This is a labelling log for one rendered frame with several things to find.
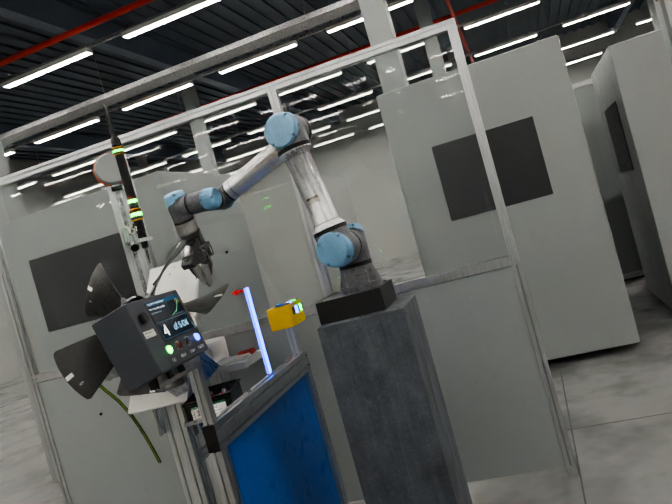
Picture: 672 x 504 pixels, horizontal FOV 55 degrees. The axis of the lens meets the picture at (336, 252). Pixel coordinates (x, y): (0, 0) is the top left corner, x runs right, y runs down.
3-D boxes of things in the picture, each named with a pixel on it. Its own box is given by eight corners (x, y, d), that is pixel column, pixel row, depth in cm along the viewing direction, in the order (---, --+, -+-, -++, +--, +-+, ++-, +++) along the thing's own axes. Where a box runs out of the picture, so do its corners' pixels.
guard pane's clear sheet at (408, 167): (37, 374, 347) (-15, 192, 346) (509, 255, 283) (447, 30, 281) (36, 374, 347) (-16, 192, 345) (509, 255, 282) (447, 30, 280)
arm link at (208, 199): (223, 185, 231) (197, 193, 235) (208, 185, 221) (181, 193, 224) (229, 206, 232) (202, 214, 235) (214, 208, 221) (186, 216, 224)
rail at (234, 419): (302, 370, 271) (297, 352, 271) (311, 368, 270) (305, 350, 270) (208, 454, 184) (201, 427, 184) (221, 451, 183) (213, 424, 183)
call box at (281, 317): (285, 327, 274) (278, 303, 274) (307, 322, 271) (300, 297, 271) (272, 335, 258) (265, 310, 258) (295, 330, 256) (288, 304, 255)
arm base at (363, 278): (385, 281, 232) (378, 254, 232) (380, 287, 218) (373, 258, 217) (345, 291, 235) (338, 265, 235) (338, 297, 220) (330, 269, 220)
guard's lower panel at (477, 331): (81, 543, 351) (35, 382, 350) (574, 462, 285) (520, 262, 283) (78, 546, 348) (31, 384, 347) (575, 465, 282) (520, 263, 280)
